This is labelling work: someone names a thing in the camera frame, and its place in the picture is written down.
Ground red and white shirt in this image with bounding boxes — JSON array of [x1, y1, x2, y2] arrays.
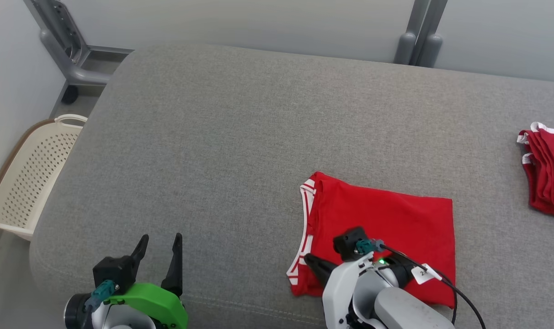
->
[[286, 171, 457, 308]]

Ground teal right camera connector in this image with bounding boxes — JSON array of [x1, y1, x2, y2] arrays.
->
[[355, 238, 385, 255]]

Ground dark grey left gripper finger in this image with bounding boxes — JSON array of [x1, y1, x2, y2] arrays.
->
[[160, 233, 184, 298], [130, 234, 149, 271]]

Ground red shorts with number print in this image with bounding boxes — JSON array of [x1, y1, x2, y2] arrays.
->
[[517, 122, 554, 223]]

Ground teal camera connector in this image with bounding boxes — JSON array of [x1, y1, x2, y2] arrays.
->
[[355, 238, 385, 255], [84, 280, 118, 312]]

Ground teal left camera connector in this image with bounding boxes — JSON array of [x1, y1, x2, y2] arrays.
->
[[84, 280, 118, 312]]

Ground cream perforated laundry basket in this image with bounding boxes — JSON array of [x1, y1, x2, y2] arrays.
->
[[0, 114, 88, 242]]

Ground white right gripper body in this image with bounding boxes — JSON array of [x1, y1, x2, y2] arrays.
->
[[322, 253, 381, 329]]

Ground grey metal post with foot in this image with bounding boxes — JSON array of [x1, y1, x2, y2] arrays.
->
[[23, 0, 134, 85]]

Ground white cable label tag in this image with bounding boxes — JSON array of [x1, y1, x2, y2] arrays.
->
[[411, 263, 442, 285]]

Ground grey metal partition post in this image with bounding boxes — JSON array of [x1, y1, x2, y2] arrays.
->
[[393, 0, 447, 69]]

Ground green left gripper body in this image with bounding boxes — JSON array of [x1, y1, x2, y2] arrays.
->
[[106, 282, 189, 329]]

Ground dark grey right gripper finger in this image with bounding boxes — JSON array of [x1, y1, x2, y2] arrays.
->
[[304, 254, 340, 289]]

